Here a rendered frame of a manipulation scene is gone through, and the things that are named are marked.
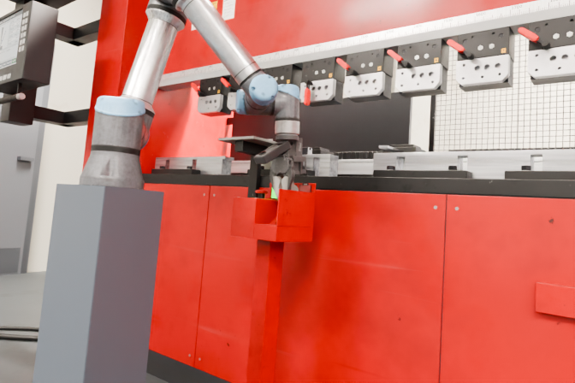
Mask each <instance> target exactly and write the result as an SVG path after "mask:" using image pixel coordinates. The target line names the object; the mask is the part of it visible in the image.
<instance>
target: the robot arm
mask: <svg viewBox="0 0 575 383"><path fill-rule="evenodd" d="M145 13H146V15H147V17H148V19H149V20H148V22H147V25H146V28H145V32H144V35H143V37H142V39H141V42H140V45H139V48H138V51H137V54H136V57H135V59H134V62H133V66H132V68H131V71H130V74H129V76H128V78H127V83H126V85H125V88H124V90H123V93H122V95H121V96H120V97H113V96H101V97H99V98H98V99H97V103H96V106H95V117H94V125H93V132H92V147H91V154H90V156H89V158H88V160H87V163H86V165H85V167H84V169H83V171H82V173H81V175H80V182H79V185H86V186H111V187H121V188H129V189H138V190H144V185H145V182H144V181H143V176H142V170H141V166H140V161H139V158H140V150H141V149H143V148H144V147H145V145H146V144H147V142H148V140H149V137H150V128H151V124H152V121H153V118H154V115H155V112H154V110H153V108H152V104H153V101H154V98H155V96H156V94H157V89H158V87H159V84H160V81H161V78H162V76H163V71H164V69H165V67H166V64H167V61H168V59H169V54H170V51H171V49H172V46H173V43H174V41H175V37H176V34H177V32H179V31H180V30H183V29H184V27H185V25H186V23H187V19H188V20H190V21H191V23H192V24H193V26H194V27H195V28H196V30H197V31H198V32H199V34H200V35H201V36H202V38H203V39H204V40H205V42H206V43H207V44H208V45H209V46H210V48H211V49H212V50H213V52H214V53H215V54H216V56H217V57H218V59H219V60H220V61H221V62H222V64H223V65H224V67H225V68H226V69H227V70H228V71H229V73H230V74H231V75H232V76H233V78H234V79H235V81H236V82H237V83H238V85H239V86H240V87H241V89H242V90H241V89H239V90H238V91H237V92H236V100H235V108H236V112H237V113H238V114H240V115H268V116H272V115H273V116H274V117H275V122H276V124H275V135H276V140H277V141H280V142H277V143H275V144H273V145H271V147H269V148H267V149H266V150H264V151H262V152H260V153H259V154H257V155H256V156H255V157H254V160H255V163H256V164H266V163H268V162H270V161H272V163H271V167H270V182H271V185H272V188H273V190H274V192H275V195H276V198H277V200H278V193H279V189H285V190H292V191H298V190H299V189H298V187H297V186H296V185H295V184H294V183H293V180H294V177H295V175H296V174H306V157H305V156H302V138H299V136H298V135H299V103H300V96H299V88H298V86H296V85H291V84H281V85H278V84H277V83H276V80H275V79H274V78H273V77H271V76H269V75H268V74H265V73H264V71H263V70H262V69H261V67H259V65H258V64H257V63H256V62H255V60H254V59H253V58H252V56H251V55H250V53H249V52H248V51H247V49H246V48H245V46H244V45H243V44H242V43H241V42H240V40H239V39H238V38H237V36H236V35H235V34H234V32H233V31H232V30H231V28H230V27H229V26H228V24H227V23H226V21H225V20H224V19H223V18H222V17H221V15H220V14H219V13H218V11H217V10H216V8H215V7H214V6H213V4H212V3H211V2H210V0H150V1H149V3H148V5H147V8H146V11H145ZM303 162H305V170H303ZM281 174H283V175H285V177H284V176H282V175H281ZM280 175H281V176H280Z"/></svg>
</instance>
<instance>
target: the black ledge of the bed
mask: <svg viewBox="0 0 575 383"><path fill-rule="evenodd" d="M142 176H143V181H144V182H145V183H158V184H182V185H205V186H248V183H249V175H231V174H142ZM293 182H294V183H316V189H322V190H345V191H368V192H415V193H438V194H462V195H485V196H509V197H555V198H575V180H508V179H452V178H396V177H341V176H295V177H294V180H293ZM270 183H271V182H270V176H269V175H260V182H259V187H270Z"/></svg>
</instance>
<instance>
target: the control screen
mask: <svg viewBox="0 0 575 383"><path fill-rule="evenodd" d="M22 12H23V10H21V11H19V12H18V13H16V14H14V15H11V16H10V17H8V18H6V19H4V20H2V21H0V69H1V68H5V67H7V66H10V65H13V64H16V57H17V50H18V44H19V37H20V31H21V19H22Z"/></svg>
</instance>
